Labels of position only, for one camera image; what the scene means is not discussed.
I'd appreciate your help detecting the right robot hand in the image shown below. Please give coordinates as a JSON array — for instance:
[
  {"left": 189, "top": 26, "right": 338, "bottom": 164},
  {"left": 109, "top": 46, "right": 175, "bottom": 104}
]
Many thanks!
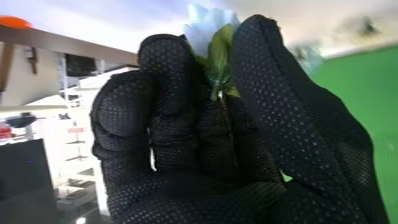
[{"left": 88, "top": 13, "right": 392, "bottom": 224}]

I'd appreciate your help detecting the pale blue flower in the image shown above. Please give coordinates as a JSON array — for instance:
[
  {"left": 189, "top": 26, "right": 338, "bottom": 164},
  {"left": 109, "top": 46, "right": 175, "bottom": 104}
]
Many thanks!
[{"left": 182, "top": 3, "right": 244, "bottom": 102}]

